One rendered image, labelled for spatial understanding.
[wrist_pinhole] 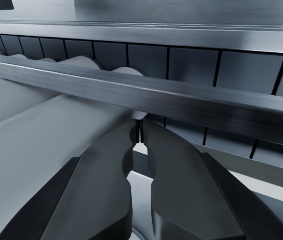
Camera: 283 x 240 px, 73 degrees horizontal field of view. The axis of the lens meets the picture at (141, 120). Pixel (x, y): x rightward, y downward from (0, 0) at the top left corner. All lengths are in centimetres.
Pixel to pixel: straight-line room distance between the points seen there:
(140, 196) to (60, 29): 22
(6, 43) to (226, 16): 26
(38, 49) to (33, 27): 2
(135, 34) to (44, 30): 11
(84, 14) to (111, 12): 4
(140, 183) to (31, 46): 21
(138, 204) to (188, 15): 24
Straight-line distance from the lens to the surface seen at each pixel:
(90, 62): 19
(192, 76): 16
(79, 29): 21
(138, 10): 23
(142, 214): 31
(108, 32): 19
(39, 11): 33
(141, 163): 26
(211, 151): 16
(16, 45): 30
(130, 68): 17
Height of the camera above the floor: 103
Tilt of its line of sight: 48 degrees down
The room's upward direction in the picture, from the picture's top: 134 degrees counter-clockwise
